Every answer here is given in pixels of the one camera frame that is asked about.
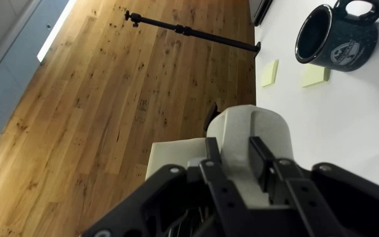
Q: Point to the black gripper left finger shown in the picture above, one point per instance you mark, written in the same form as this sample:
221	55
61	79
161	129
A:
177	205

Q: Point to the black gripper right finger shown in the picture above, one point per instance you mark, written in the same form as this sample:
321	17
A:
329	205

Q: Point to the white ceramic cup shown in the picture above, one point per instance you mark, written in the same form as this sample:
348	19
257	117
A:
237	131

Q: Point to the grey white office chair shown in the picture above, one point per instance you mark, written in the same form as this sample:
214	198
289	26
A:
171	152

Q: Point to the yellow sticky note pad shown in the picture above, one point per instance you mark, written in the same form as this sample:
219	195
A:
270	72
315	76

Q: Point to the dark teal speckled mug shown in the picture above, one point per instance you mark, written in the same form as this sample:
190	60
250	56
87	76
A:
343	39

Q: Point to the black empty tripod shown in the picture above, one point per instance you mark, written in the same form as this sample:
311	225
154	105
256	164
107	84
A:
190	31

